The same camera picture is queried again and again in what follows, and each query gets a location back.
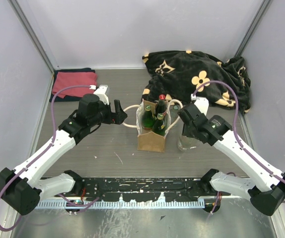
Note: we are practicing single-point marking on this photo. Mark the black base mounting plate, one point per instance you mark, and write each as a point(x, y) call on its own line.
point(142, 189)

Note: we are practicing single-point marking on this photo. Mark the green bottle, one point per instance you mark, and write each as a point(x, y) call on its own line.
point(159, 125)
point(147, 118)

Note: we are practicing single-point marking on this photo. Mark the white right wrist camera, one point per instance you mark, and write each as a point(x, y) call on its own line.
point(201, 103)

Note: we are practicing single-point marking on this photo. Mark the black floral blanket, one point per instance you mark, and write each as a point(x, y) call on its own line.
point(178, 74)

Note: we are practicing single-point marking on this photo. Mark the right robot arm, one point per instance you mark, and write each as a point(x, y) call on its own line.
point(265, 185)

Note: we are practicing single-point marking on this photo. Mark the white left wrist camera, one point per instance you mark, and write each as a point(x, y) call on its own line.
point(101, 93)

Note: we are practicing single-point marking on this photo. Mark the red folded cloth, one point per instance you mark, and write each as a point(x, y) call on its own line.
point(75, 83)

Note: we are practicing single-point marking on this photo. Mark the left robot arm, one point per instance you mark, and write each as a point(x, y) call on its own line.
point(23, 187)

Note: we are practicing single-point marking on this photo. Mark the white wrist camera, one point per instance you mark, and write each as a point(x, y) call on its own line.
point(101, 93)
point(201, 103)

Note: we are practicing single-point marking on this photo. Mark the clear bottle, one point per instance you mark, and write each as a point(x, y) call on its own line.
point(173, 113)
point(186, 140)

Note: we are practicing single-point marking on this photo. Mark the white cable duct strip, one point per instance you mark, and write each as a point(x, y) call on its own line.
point(160, 204)

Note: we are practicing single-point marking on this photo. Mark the brown canvas bag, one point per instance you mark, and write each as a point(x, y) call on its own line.
point(148, 140)

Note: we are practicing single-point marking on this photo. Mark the dark blue folded cloth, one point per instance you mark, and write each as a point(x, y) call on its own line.
point(58, 73)

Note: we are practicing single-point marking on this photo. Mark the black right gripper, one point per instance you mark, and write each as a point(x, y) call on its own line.
point(186, 132)

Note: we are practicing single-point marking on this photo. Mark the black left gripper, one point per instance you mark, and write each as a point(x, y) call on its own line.
point(117, 117)

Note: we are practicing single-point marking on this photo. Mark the cola glass bottle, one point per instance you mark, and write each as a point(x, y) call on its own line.
point(161, 106)

